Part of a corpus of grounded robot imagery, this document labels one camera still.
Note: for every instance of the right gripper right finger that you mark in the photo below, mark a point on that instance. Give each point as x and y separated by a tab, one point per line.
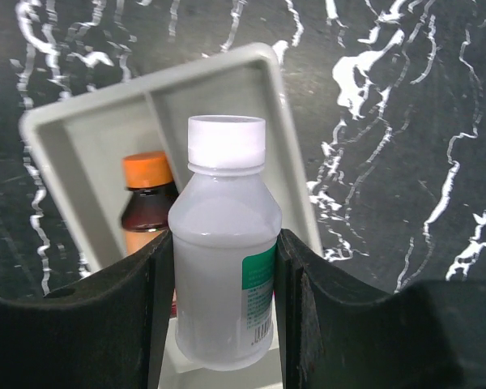
336	331

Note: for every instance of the white green medicine bottle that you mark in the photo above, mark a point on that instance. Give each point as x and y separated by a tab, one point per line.
225	225

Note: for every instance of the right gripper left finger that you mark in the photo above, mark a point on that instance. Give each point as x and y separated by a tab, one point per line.
105	331

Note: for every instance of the grey divided plastic tray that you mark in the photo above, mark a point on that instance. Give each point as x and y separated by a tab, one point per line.
78	144

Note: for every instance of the brown bottle orange cap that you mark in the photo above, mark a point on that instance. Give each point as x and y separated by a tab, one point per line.
152	190

